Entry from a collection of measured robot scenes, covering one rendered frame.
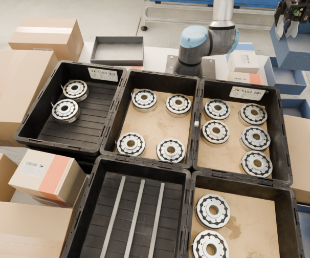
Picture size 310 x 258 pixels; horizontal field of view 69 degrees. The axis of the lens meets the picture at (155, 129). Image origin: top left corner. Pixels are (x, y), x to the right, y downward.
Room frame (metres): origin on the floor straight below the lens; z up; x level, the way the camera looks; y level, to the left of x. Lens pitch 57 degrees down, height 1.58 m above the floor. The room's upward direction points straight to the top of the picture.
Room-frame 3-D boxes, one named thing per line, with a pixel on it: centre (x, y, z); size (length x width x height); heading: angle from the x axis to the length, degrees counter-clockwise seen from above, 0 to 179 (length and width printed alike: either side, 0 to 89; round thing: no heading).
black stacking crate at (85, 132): (0.55, 0.29, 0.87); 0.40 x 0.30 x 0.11; 169
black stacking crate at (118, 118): (0.50, 0.00, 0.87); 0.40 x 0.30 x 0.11; 169
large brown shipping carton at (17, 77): (0.68, 0.63, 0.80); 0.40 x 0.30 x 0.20; 177
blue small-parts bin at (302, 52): (0.65, -0.49, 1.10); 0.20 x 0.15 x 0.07; 173
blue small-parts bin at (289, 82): (0.87, -0.67, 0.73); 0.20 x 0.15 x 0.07; 174
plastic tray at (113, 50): (1.02, 0.19, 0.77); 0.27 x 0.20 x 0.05; 90
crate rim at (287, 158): (0.44, -0.30, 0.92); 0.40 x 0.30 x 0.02; 169
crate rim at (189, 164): (0.50, 0.00, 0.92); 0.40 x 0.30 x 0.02; 169
